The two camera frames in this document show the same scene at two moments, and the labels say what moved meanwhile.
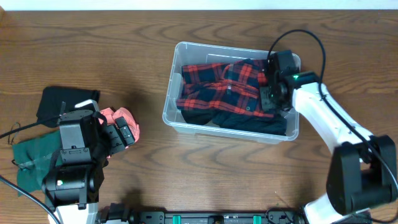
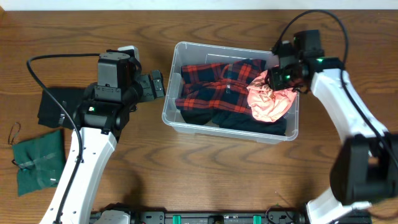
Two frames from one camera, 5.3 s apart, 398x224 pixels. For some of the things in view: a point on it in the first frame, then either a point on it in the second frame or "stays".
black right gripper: x=265 y=98 -> x=278 y=81
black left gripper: x=115 y=137 -> x=152 y=88
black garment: x=51 y=98 stays
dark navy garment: x=276 y=125 stays
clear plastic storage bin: x=216 y=90 stays
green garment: x=34 y=158 stays
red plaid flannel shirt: x=237 y=84 stays
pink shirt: x=109 y=116 -> x=267 y=104
